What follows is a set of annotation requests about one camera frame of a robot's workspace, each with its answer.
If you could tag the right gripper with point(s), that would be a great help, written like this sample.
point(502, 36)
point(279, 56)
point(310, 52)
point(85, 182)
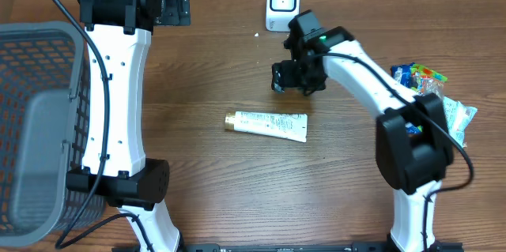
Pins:
point(282, 79)

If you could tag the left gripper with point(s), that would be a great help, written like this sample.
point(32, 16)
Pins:
point(179, 5)

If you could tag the white tube with gold cap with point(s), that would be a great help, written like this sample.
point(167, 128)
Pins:
point(293, 127)

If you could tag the blue Oreo cookie pack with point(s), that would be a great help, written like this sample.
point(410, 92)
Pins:
point(402, 74)

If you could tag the green Haribo candy bag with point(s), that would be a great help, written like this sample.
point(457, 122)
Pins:
point(424, 80)

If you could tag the light green wipes packet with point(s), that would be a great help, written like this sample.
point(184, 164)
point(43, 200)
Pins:
point(458, 116)

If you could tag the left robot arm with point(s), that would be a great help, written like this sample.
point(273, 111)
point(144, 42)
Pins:
point(114, 165)

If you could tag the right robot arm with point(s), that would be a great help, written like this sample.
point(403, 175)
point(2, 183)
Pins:
point(413, 148)

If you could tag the white barcode scanner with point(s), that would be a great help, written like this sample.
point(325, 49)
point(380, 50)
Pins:
point(279, 13)

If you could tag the grey plastic basket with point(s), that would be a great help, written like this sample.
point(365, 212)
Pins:
point(44, 127)

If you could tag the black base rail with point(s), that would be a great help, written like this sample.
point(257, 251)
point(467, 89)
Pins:
point(354, 247)

